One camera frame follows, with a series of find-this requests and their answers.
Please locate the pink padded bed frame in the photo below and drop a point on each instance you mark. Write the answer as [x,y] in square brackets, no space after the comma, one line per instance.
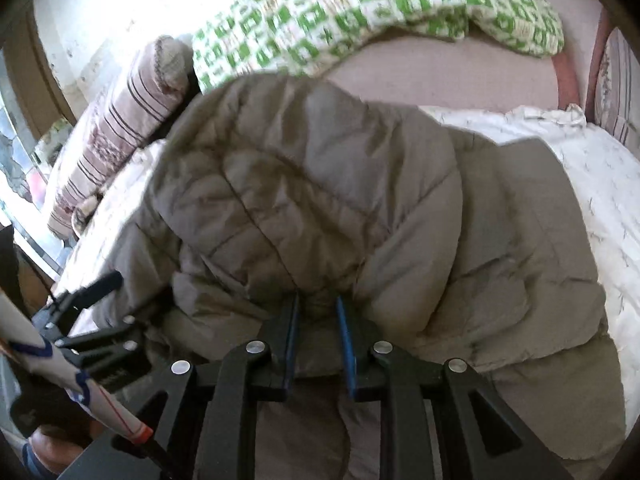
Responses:
[575,75]

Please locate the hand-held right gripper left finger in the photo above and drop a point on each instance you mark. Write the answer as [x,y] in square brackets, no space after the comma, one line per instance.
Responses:
[289,345]

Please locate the taupe puffer jacket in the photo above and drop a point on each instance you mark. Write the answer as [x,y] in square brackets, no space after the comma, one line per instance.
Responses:
[325,185]

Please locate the pink mattress cover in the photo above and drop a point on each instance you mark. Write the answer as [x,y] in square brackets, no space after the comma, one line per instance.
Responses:
[450,75]

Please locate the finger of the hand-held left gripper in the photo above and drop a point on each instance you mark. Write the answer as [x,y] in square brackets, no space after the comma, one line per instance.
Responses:
[110,335]
[106,282]

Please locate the striped floral pillow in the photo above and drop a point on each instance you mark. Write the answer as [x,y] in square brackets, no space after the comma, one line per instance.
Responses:
[115,135]
[622,90]

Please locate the white leaf-print bedsheet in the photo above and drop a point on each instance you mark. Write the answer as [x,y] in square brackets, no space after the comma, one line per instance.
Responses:
[600,170]

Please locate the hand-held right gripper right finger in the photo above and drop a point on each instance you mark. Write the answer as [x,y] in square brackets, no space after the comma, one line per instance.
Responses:
[346,345]

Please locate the green checkered blanket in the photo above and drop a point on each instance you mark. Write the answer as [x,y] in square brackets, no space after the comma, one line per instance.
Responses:
[325,15]

